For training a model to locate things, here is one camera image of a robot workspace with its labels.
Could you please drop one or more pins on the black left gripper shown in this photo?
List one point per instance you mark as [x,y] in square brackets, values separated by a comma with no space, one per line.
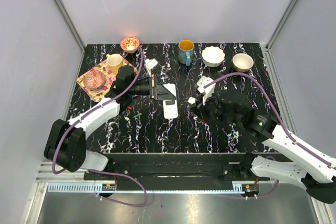
[159,92]

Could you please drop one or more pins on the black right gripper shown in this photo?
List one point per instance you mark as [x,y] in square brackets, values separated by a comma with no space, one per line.
[201,109]

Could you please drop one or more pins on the white remote control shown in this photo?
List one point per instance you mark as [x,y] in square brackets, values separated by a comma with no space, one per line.
[170,110]

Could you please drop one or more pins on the white battery cover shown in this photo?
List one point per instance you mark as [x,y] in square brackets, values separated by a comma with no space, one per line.
[191,100]

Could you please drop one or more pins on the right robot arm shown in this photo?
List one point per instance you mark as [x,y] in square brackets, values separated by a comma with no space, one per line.
[309,169]

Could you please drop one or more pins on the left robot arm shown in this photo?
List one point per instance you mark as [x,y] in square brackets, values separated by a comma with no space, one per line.
[66,144]

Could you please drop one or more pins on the blue butterfly mug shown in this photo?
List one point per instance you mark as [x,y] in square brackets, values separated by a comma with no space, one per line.
[186,52]

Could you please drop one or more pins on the white scalloped bowl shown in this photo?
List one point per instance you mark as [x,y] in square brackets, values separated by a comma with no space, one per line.
[213,56]

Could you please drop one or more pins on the beige bowl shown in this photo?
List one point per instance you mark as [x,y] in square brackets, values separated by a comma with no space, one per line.
[242,62]

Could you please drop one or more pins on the yellow cup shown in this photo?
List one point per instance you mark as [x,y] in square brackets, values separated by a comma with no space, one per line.
[115,62]

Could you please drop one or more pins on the red patterned small bowl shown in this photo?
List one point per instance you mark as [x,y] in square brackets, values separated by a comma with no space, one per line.
[130,44]

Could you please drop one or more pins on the pink patterned glass bowl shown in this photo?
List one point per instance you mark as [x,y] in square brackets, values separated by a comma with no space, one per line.
[94,79]

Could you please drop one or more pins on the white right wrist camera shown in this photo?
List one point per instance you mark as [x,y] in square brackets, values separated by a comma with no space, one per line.
[205,88]

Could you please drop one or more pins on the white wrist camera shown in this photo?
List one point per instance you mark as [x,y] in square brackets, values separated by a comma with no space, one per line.
[149,65]
[205,88]

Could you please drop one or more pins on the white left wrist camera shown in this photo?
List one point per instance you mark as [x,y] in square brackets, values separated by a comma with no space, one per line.
[149,65]

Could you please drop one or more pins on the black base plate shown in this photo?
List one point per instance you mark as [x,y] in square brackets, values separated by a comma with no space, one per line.
[227,167]

